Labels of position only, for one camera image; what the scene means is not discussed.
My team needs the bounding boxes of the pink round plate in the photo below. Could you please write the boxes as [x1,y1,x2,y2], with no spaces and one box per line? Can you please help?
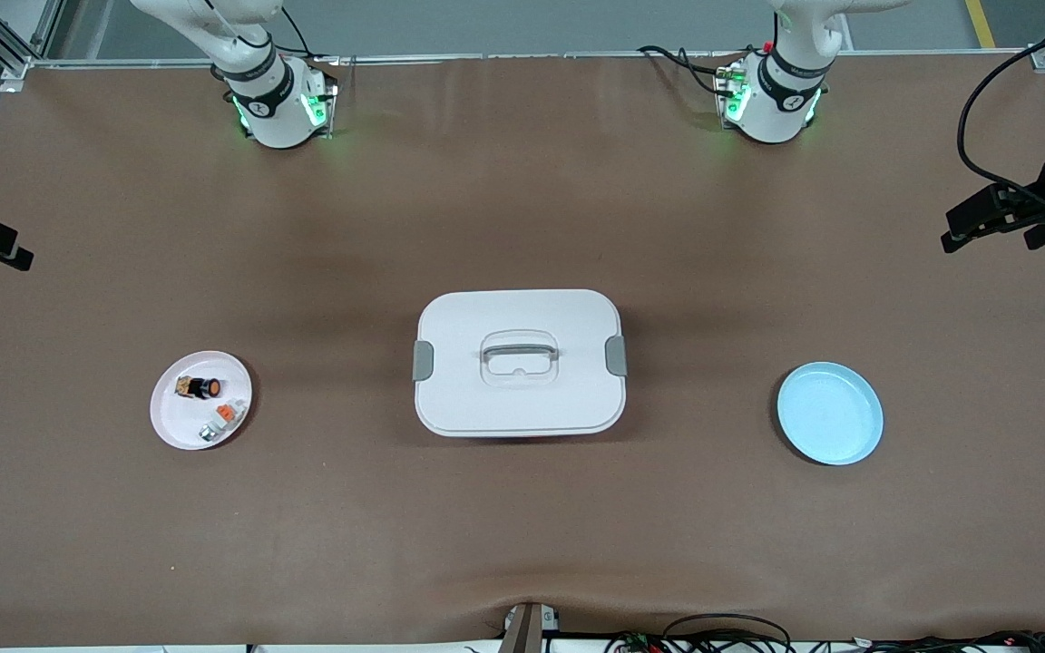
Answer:
[150,351,254,452]

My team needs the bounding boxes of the black right arm base cable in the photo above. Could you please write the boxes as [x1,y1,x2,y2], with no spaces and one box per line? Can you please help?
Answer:
[279,7,317,59]

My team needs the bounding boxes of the black left arm base cable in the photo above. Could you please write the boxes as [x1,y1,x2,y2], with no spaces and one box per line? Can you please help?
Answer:
[637,44,746,97]

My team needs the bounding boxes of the white lidded box grey clips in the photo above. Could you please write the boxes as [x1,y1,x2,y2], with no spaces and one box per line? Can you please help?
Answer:
[412,289,629,439]

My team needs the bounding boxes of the light blue round plate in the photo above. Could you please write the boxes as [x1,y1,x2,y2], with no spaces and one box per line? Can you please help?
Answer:
[776,362,884,466]

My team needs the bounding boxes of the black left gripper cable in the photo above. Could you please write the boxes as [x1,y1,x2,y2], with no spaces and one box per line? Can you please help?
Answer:
[956,0,1045,219]

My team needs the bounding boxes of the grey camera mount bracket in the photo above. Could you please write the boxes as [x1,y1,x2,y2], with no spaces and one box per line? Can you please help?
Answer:
[500,601,562,653]

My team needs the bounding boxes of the black arm base cable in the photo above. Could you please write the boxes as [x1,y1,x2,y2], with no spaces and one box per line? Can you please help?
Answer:
[279,7,317,59]
[637,44,746,97]

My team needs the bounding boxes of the black cable bundle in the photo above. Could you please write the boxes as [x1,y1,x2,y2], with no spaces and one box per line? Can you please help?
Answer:
[849,629,1045,653]

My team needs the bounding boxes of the brown table mat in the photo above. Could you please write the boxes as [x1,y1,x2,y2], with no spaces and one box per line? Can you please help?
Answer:
[0,50,1045,649]

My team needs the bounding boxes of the black cable loop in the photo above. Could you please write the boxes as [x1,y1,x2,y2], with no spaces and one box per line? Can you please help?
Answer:
[663,614,793,653]

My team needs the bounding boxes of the white switch with orange block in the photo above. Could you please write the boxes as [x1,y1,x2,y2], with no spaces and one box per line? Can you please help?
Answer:
[199,399,245,443]

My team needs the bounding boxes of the metal table edge rail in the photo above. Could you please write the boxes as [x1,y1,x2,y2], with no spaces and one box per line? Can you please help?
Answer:
[28,47,1045,70]

